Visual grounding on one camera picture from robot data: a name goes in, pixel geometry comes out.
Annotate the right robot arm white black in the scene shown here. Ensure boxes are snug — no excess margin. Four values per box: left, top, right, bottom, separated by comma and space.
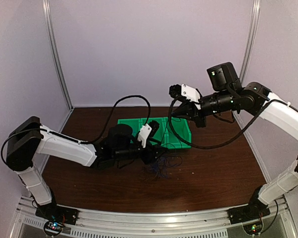
168, 62, 298, 219

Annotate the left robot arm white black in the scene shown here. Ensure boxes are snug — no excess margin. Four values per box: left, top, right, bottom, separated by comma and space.
0, 116, 167, 220

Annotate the right circuit board with LEDs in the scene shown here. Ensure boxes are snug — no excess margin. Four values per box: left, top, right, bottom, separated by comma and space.
243, 221, 263, 236

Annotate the right aluminium frame post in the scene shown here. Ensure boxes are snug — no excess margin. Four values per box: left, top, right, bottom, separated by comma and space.
240, 0, 261, 83

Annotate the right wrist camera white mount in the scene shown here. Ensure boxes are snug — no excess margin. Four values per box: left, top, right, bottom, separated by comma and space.
169, 84, 201, 103

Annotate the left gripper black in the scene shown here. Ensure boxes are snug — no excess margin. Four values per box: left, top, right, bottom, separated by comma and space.
114, 139, 168, 165

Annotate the circuit board with leds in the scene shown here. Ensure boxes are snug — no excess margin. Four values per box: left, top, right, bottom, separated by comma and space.
43, 221, 65, 236
243, 221, 263, 236

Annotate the green bin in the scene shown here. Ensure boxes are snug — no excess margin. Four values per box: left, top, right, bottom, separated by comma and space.
148, 117, 168, 145
117, 119, 142, 133
164, 117, 192, 150

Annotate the left aluminium frame post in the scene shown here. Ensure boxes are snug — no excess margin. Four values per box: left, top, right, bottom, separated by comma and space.
42, 0, 74, 111

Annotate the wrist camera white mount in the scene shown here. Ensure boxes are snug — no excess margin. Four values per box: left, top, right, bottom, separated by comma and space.
137, 121, 159, 148
169, 84, 201, 103

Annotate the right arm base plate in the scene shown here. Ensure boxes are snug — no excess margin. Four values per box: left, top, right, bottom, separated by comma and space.
227, 204, 271, 225

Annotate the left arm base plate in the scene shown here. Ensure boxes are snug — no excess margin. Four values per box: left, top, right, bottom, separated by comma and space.
35, 203, 78, 225

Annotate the front aluminium rail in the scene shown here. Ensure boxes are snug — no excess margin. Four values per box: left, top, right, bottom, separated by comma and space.
8, 196, 298, 238

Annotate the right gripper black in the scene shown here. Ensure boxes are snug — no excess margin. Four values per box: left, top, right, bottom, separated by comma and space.
172, 87, 235, 127

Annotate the aluminium frame post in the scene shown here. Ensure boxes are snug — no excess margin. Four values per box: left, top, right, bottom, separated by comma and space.
42, 0, 74, 111
240, 0, 261, 83

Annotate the left circuit board with LEDs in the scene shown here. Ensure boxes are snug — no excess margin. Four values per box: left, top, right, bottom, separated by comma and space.
43, 221, 65, 236

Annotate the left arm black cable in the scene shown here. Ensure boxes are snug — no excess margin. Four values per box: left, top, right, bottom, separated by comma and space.
0, 95, 152, 169

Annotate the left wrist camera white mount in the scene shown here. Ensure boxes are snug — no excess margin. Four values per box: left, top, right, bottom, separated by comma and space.
137, 121, 159, 148

